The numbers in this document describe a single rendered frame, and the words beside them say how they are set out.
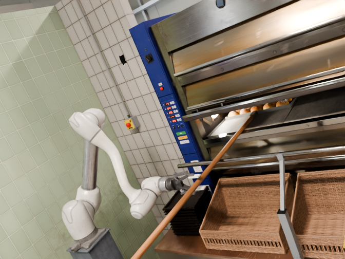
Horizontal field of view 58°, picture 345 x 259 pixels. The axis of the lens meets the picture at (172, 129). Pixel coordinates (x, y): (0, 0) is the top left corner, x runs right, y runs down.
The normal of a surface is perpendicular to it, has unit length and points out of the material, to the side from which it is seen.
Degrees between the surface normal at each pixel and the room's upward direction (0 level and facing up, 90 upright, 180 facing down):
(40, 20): 90
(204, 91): 70
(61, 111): 90
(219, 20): 90
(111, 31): 90
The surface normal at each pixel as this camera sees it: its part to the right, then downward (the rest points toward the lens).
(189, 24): -0.51, 0.42
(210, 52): -0.62, 0.09
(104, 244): 0.80, -0.19
